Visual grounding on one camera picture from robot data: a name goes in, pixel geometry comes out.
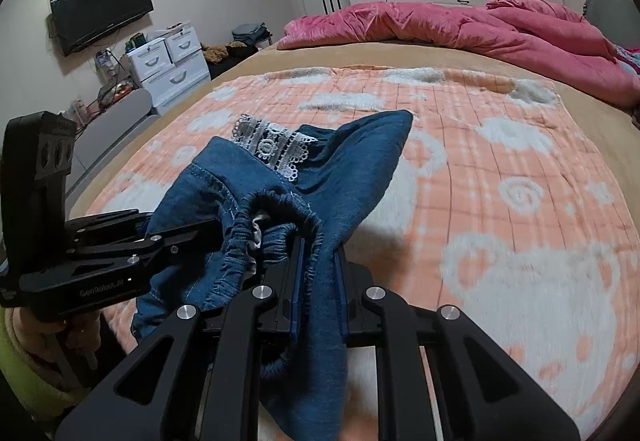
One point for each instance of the pile of folded clothes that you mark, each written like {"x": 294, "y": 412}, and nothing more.
{"x": 247, "y": 32}

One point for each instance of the grey padded board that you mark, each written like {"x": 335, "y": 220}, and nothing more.
{"x": 115, "y": 121}

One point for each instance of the person's left forearm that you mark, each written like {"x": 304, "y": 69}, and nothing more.
{"x": 25, "y": 381}

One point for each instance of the colourful patterned cloth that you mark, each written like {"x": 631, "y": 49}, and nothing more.
{"x": 629, "y": 58}

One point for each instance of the small white drawer box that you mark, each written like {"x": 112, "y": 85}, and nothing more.
{"x": 182, "y": 43}
{"x": 150, "y": 61}

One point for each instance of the person's left hand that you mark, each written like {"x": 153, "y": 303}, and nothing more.
{"x": 50, "y": 336}

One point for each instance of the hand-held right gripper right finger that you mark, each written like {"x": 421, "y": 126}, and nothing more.
{"x": 357, "y": 301}

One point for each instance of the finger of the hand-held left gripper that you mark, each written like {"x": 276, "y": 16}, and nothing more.
{"x": 190, "y": 231}
{"x": 110, "y": 220}

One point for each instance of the orange and white printed blanket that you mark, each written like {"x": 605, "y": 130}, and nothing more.
{"x": 500, "y": 201}

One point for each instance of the blue pants with lace hem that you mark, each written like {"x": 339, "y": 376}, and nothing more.
{"x": 350, "y": 156}

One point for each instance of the pink comforter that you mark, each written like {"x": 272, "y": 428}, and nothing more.
{"x": 425, "y": 21}

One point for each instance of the grey pillow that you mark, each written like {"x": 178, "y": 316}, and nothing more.
{"x": 605, "y": 3}

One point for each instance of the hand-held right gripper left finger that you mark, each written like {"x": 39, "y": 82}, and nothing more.
{"x": 298, "y": 281}

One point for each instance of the beige bed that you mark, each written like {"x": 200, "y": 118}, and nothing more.
{"x": 350, "y": 56}

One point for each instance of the white drawer cabinet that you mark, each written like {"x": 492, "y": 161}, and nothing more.
{"x": 177, "y": 83}

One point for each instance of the black wall television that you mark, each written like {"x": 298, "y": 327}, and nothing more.
{"x": 100, "y": 11}

